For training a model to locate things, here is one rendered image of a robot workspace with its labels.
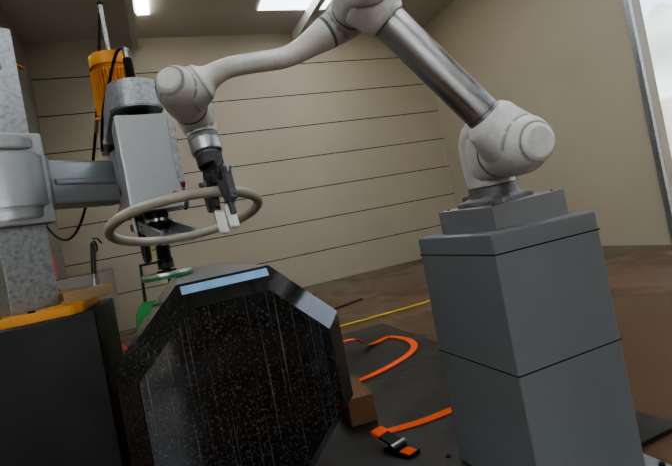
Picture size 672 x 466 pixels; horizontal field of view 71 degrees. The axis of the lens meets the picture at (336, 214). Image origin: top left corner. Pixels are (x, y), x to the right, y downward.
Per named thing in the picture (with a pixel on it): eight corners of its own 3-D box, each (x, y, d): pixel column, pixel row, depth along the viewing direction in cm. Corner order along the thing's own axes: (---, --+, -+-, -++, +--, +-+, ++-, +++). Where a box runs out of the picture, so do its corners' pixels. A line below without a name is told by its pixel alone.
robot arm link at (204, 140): (207, 145, 143) (212, 162, 142) (181, 143, 136) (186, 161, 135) (224, 131, 138) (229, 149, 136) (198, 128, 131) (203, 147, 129)
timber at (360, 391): (378, 420, 207) (372, 393, 207) (352, 427, 204) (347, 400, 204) (359, 398, 236) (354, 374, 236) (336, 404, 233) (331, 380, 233)
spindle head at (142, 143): (126, 227, 225) (109, 136, 226) (173, 219, 236) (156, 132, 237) (132, 220, 194) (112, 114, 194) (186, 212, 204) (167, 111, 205)
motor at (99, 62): (94, 133, 272) (82, 66, 273) (150, 129, 287) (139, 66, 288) (95, 120, 248) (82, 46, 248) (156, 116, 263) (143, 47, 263)
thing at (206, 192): (104, 256, 159) (103, 248, 159) (243, 231, 182) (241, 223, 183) (103, 210, 117) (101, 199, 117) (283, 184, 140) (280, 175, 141)
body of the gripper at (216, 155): (226, 148, 136) (235, 177, 134) (210, 161, 141) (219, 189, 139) (205, 146, 130) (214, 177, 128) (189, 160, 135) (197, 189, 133)
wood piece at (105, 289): (64, 304, 203) (62, 293, 204) (66, 302, 212) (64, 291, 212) (114, 293, 213) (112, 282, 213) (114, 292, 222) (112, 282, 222)
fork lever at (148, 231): (130, 232, 224) (128, 222, 224) (172, 226, 233) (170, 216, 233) (151, 248, 164) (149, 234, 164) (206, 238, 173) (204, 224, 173)
